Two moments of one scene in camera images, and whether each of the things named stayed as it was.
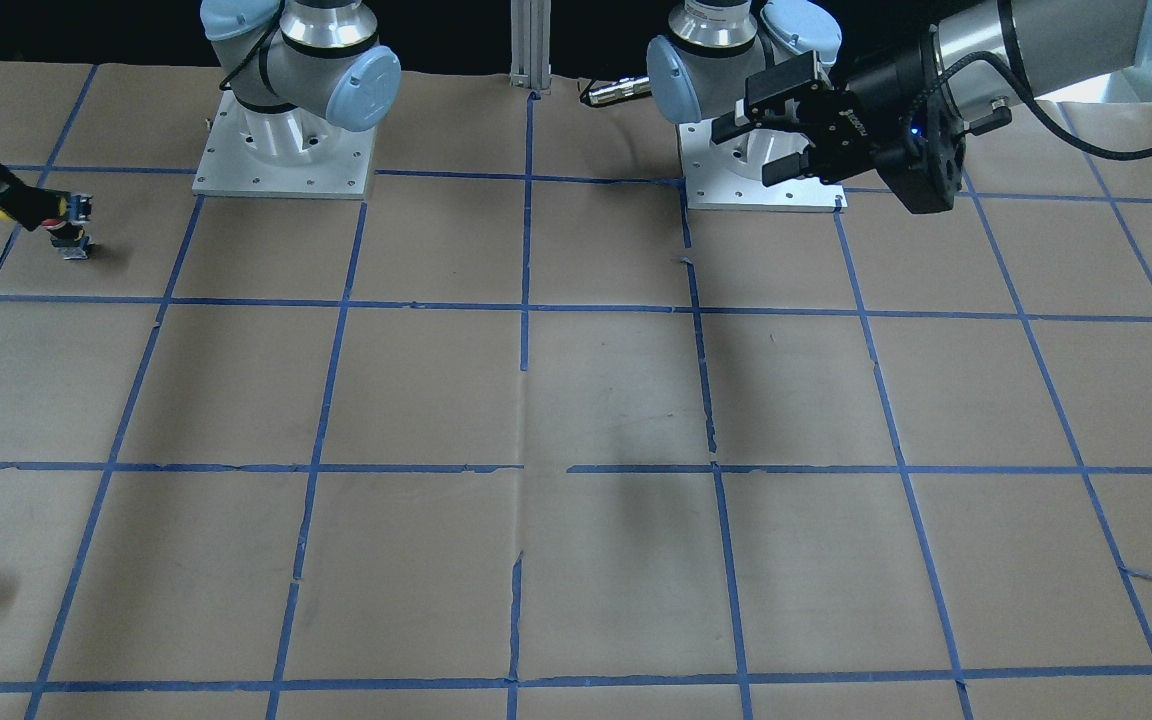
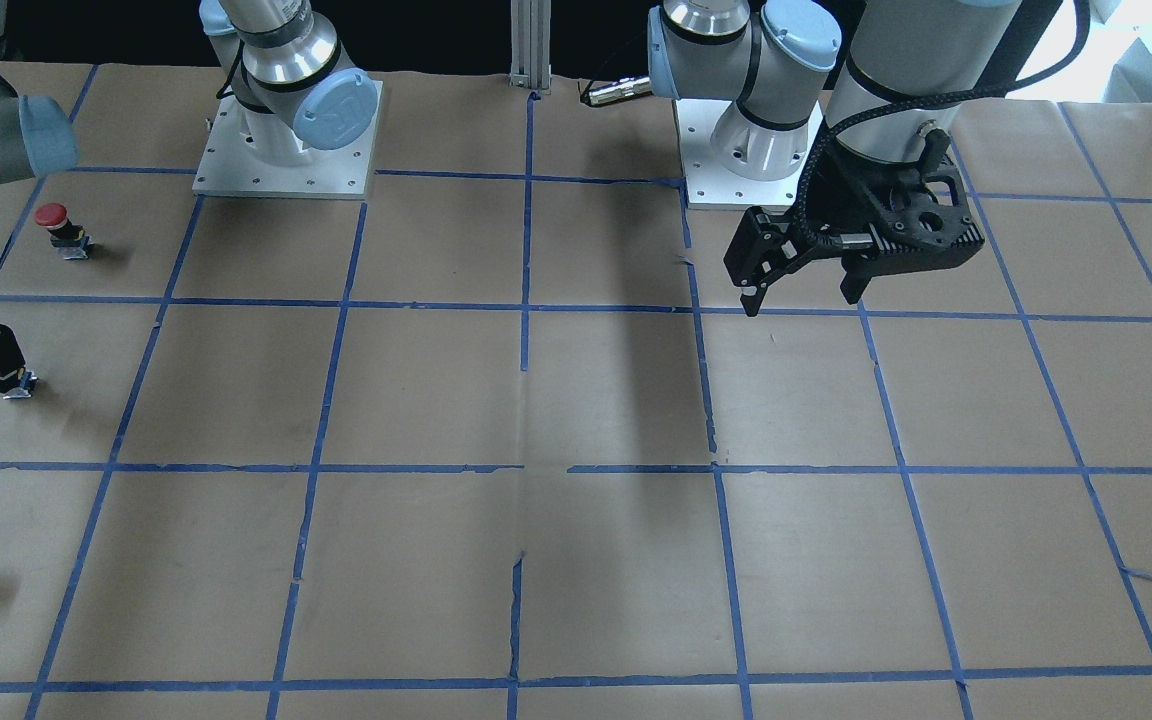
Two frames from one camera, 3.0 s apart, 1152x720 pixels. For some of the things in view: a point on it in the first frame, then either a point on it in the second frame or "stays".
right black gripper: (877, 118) to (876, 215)
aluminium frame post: (531, 45) stays
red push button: (69, 238) stays
